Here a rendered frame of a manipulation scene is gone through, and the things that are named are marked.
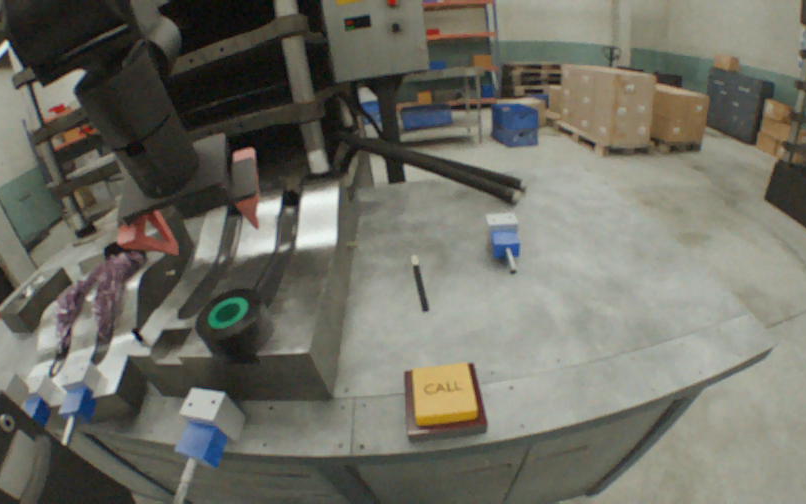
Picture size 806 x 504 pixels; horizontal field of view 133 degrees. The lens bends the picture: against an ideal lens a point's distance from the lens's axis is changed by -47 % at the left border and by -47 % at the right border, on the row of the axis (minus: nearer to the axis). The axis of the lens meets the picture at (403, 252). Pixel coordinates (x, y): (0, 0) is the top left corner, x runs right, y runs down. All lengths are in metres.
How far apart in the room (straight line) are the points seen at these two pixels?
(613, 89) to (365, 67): 3.14
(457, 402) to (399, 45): 0.96
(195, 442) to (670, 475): 1.32
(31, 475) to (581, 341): 0.51
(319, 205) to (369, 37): 0.66
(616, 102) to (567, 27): 4.09
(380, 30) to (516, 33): 6.34
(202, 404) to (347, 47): 0.97
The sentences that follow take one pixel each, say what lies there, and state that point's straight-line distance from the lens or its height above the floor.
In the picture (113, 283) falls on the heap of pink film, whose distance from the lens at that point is 0.65.
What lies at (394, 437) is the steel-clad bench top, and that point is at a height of 0.80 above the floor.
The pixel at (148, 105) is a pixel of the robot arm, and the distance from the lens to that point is 0.25.
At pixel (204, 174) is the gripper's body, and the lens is 0.28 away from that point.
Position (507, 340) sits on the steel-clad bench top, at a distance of 0.43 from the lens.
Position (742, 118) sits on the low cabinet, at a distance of 6.94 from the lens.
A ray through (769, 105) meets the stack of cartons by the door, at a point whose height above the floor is 0.75.
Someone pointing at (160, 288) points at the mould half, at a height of 0.84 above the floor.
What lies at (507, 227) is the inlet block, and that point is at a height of 0.85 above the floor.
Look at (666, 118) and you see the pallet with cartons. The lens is 4.60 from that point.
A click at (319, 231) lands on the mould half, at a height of 0.89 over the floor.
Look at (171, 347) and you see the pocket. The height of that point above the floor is 0.86.
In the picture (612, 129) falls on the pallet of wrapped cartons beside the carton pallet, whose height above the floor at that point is 0.32.
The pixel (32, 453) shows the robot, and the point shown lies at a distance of 0.24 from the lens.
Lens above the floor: 1.12
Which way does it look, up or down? 33 degrees down
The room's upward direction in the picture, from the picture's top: 9 degrees counter-clockwise
